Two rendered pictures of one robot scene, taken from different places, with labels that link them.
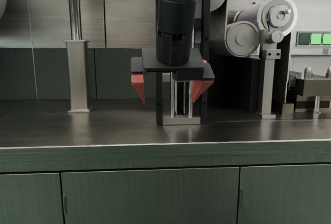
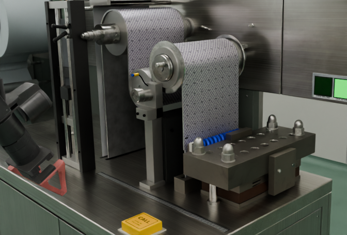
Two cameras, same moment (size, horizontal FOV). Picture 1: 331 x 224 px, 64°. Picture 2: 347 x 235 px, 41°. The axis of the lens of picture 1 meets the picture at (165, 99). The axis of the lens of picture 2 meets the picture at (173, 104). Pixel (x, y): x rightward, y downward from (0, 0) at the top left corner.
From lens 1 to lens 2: 145 cm
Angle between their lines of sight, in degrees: 51
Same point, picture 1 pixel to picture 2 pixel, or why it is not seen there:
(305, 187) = not seen: outside the picture
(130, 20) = not seen: hidden behind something
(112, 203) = (11, 210)
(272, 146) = (60, 207)
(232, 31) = (133, 79)
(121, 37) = not seen: hidden behind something
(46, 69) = (92, 85)
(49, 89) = (94, 104)
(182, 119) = (71, 161)
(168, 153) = (17, 183)
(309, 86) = (188, 163)
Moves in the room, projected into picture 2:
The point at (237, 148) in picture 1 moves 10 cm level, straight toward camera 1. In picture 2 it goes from (44, 198) to (7, 204)
